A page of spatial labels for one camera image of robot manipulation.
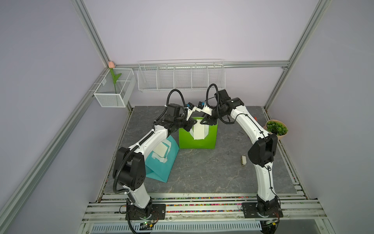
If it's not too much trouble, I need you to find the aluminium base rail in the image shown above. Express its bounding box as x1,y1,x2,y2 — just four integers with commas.
78,193,335,234

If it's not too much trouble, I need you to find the beige mini stapler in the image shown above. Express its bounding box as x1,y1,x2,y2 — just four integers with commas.
241,156,247,165

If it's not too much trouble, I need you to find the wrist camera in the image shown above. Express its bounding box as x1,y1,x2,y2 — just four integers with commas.
186,102,196,120
196,101,213,116

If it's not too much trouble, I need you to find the pink artificial tulip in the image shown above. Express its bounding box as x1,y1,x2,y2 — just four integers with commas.
108,61,122,94

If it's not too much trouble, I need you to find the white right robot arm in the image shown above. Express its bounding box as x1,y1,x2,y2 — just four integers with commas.
204,89,282,218

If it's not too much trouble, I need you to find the green paper bag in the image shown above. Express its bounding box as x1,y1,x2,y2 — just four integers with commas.
179,117,218,149

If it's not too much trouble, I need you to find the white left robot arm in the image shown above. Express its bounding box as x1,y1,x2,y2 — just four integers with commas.
113,103,197,219

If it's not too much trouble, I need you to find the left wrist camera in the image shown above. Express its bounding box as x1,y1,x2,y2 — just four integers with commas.
186,102,196,120

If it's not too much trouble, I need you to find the beige pot green plant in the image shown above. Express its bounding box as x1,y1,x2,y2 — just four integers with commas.
264,120,288,140

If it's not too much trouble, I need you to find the white wire wall shelf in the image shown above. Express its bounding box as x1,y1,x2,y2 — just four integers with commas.
137,59,226,92

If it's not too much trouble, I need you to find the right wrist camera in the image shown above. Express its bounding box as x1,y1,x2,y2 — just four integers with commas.
196,101,213,116

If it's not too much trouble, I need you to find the white mesh corner basket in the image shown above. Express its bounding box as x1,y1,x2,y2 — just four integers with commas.
94,68,136,108

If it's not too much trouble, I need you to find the teal paper bag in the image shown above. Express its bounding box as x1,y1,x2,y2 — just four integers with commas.
145,136,179,183

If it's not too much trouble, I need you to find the cream lined receipt paper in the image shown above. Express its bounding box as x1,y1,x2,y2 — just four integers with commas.
152,139,172,163

